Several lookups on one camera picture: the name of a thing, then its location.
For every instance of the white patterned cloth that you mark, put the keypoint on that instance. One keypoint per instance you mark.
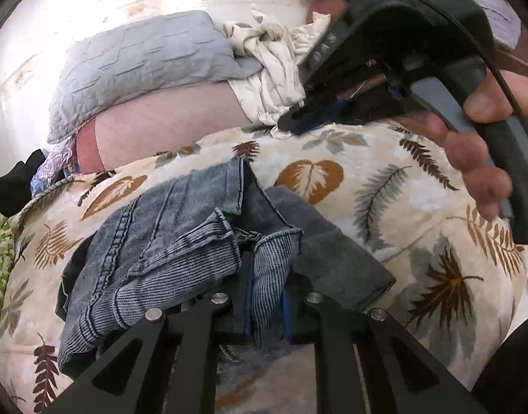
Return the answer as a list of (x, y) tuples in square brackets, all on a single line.
[(268, 82)]

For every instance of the dark cloth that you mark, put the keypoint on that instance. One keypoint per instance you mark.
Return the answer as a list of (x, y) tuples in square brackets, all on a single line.
[(509, 375)]

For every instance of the clear plastic bag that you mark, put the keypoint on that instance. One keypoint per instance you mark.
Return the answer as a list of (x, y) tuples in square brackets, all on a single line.
[(52, 168)]

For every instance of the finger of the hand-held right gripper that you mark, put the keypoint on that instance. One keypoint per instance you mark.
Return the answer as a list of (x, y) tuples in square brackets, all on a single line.
[(315, 114)]

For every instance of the person's right hand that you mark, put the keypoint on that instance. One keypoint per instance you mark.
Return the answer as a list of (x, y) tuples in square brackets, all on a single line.
[(466, 151)]

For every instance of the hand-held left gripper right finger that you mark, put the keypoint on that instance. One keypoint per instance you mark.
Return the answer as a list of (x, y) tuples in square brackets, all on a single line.
[(289, 317)]

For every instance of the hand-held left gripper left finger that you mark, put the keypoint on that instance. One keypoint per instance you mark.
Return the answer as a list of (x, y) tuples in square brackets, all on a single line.
[(248, 310)]

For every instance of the grey quilted pillow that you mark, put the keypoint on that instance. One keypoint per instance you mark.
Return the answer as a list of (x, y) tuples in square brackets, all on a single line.
[(151, 60)]

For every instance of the leaf print blanket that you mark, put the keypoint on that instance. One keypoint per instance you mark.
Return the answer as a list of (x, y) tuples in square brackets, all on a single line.
[(419, 207)]

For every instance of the blue denim pants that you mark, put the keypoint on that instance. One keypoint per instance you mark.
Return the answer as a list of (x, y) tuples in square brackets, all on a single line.
[(160, 233)]

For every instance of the black cloth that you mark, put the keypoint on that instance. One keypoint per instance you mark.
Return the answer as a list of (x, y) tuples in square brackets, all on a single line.
[(9, 181)]

